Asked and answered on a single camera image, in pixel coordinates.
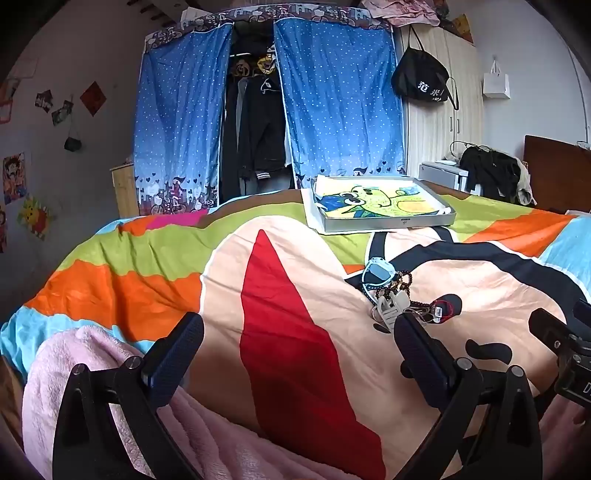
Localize red and yellow packet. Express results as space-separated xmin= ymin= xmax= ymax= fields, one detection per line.
xmin=450 ymin=14 xmax=475 ymax=44

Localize cream wooden wardrobe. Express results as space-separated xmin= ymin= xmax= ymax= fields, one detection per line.
xmin=397 ymin=21 xmax=485 ymax=183

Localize dark bead bracelet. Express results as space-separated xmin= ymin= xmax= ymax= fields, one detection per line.
xmin=369 ymin=270 xmax=432 ymax=311

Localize pink fleece blanket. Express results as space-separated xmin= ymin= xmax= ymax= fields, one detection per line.
xmin=22 ymin=325 xmax=361 ymax=480

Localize small dark hanging pouch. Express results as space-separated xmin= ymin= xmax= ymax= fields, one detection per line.
xmin=64 ymin=95 xmax=83 ymax=153

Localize blue dotted wardrobe curtain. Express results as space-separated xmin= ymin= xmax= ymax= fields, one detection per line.
xmin=273 ymin=18 xmax=407 ymax=188
xmin=133 ymin=23 xmax=233 ymax=215

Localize black drawstring bag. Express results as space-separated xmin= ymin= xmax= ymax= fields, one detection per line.
xmin=391 ymin=25 xmax=460 ymax=112

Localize black draped clothes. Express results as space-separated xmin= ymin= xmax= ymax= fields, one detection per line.
xmin=459 ymin=145 xmax=522 ymax=204

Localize cartoon bear painting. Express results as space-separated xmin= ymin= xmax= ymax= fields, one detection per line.
xmin=314 ymin=181 xmax=448 ymax=219

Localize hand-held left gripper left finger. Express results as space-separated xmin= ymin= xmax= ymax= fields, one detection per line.
xmin=52 ymin=312 xmax=205 ymax=480

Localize brown wooden headboard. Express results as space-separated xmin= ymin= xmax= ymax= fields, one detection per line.
xmin=524 ymin=135 xmax=591 ymax=215

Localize white paper bag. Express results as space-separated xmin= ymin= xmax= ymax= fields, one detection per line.
xmin=482 ymin=58 xmax=511 ymax=99

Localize silver metal rings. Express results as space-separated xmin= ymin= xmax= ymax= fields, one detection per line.
xmin=369 ymin=305 xmax=437 ymax=326

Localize white appliance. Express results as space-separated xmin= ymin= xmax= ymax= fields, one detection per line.
xmin=419 ymin=159 xmax=481 ymax=197

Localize colourful printed bedspread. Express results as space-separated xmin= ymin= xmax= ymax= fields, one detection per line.
xmin=0 ymin=182 xmax=591 ymax=480

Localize red diamond wall paper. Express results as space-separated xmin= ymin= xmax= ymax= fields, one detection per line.
xmin=79 ymin=80 xmax=109 ymax=117

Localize pink clothes pile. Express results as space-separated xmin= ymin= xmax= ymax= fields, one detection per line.
xmin=360 ymin=0 xmax=444 ymax=28

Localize dark hanging clothes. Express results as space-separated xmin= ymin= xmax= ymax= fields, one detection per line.
xmin=219 ymin=28 xmax=296 ymax=201

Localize cartoon wall poster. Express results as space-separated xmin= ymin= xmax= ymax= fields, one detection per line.
xmin=2 ymin=152 xmax=26 ymax=205

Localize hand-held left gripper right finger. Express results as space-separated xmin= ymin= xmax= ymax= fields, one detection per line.
xmin=393 ymin=312 xmax=542 ymax=480

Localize yellow cartoon wall sticker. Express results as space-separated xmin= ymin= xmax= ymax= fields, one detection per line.
xmin=17 ymin=196 xmax=51 ymax=241

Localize person's right hand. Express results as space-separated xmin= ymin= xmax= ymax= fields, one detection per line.
xmin=541 ymin=396 xmax=591 ymax=464

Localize blue strap watch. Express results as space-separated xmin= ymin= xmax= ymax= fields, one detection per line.
xmin=361 ymin=257 xmax=398 ymax=294

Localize white plastic clip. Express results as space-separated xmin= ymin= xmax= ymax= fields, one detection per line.
xmin=376 ymin=291 xmax=411 ymax=322

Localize light wooden cabinet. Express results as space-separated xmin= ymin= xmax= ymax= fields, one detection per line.
xmin=109 ymin=161 xmax=139 ymax=219

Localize patterned wardrobe top trim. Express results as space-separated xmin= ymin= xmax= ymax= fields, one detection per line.
xmin=143 ymin=4 xmax=393 ymax=47

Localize grey shallow tray box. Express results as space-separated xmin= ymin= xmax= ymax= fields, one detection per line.
xmin=302 ymin=175 xmax=458 ymax=234

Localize beige garment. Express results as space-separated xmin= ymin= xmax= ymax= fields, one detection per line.
xmin=515 ymin=159 xmax=539 ymax=206

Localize red and black charm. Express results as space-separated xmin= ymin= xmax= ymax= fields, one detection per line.
xmin=429 ymin=293 xmax=462 ymax=324

